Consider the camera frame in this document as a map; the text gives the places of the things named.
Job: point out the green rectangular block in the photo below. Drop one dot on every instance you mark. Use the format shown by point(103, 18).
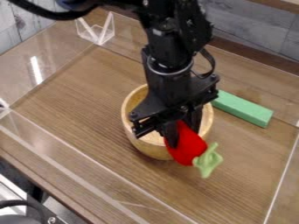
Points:
point(243, 109)

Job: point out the clear acrylic tray walls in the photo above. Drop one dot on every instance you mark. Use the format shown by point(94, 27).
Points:
point(63, 137)

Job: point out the red plush strawberry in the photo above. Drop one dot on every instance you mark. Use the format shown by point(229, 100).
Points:
point(194, 152)

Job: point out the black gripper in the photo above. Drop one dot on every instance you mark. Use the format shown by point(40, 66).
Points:
point(178, 94)

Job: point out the clear acrylic corner bracket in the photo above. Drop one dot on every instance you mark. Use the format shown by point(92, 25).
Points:
point(95, 33)

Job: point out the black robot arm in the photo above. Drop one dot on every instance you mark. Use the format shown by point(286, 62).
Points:
point(178, 32)

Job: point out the wooden bowl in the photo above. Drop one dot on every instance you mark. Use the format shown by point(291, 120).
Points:
point(151, 144)

